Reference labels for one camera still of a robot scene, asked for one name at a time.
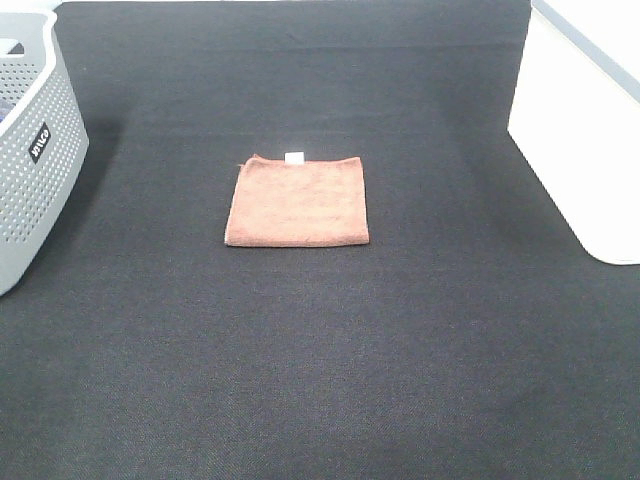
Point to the orange-brown towel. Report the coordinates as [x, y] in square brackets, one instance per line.
[313, 204]

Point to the black fabric table mat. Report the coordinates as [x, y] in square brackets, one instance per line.
[473, 338]

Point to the white plastic storage bin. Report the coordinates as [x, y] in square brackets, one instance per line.
[575, 118]

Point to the grey perforated laundry basket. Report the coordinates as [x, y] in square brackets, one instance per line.
[43, 138]

